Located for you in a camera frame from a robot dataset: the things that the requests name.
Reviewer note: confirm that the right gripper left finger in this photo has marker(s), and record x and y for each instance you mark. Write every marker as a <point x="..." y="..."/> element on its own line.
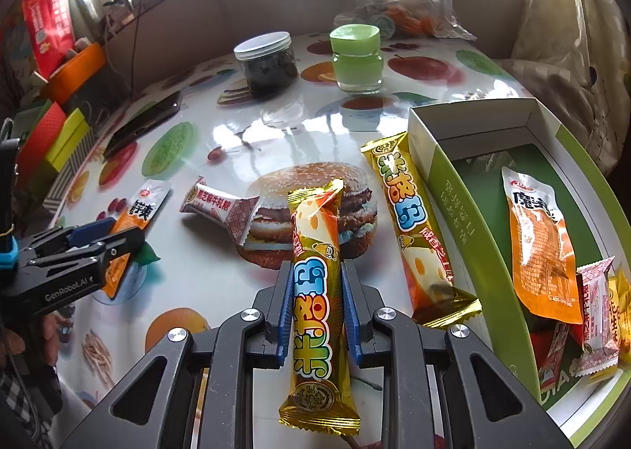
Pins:
<point x="195" y="387"/>

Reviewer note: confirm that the yellow candy packet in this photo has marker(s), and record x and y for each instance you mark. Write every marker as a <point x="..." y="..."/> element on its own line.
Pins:
<point x="619" y="288"/>

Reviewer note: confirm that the orange silver konjac pouch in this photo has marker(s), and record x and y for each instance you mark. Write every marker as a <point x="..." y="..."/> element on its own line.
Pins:
<point x="544" y="272"/>

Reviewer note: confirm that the red paper bag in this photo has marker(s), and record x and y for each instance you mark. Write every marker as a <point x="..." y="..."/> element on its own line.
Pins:
<point x="51" y="32"/>

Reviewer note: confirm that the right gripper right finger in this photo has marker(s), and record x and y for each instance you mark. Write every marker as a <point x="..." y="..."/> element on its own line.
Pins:
<point x="440" y="382"/>

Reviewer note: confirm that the black white striped box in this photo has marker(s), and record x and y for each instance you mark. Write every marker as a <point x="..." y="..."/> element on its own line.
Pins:
<point x="68" y="172"/>

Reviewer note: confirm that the black smartphone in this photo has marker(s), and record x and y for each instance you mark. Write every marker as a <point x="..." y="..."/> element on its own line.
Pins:
<point x="144" y="123"/>

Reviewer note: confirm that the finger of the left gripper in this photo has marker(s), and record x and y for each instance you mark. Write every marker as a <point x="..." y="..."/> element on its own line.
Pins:
<point x="87" y="234"/>
<point x="48" y="257"/>

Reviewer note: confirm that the dark jar white lid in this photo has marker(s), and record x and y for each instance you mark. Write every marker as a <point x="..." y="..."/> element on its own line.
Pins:
<point x="268" y="62"/>

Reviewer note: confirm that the red small snack packet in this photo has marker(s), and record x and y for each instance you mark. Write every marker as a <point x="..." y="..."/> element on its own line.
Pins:
<point x="549" y="347"/>

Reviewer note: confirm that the yellow green box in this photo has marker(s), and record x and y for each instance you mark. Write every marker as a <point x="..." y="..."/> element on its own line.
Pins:
<point x="73" y="131"/>

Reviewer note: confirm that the gold rice stick snack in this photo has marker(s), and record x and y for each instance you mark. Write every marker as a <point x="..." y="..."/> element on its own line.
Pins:
<point x="320" y="397"/>
<point x="435" y="299"/>

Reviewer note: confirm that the red white nougat candy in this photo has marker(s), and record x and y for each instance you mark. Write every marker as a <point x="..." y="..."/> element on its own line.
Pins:
<point x="233" y="213"/>

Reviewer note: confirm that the person left hand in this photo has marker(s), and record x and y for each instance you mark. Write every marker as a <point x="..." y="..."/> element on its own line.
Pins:
<point x="48" y="339"/>

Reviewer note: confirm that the red box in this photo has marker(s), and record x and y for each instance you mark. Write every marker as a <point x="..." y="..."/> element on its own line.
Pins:
<point x="40" y="141"/>

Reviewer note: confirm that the orange box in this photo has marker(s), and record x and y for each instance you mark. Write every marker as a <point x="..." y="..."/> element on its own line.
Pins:
<point x="74" y="74"/>

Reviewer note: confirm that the green white cardboard box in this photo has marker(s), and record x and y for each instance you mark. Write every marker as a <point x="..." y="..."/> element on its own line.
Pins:
<point x="460" y="150"/>

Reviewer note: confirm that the green glass jar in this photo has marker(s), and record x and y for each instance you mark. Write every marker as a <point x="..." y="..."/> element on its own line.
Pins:
<point x="356" y="57"/>

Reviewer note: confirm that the pink white candy wrapper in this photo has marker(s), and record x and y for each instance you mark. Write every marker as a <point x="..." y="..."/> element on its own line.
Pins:
<point x="600" y="349"/>

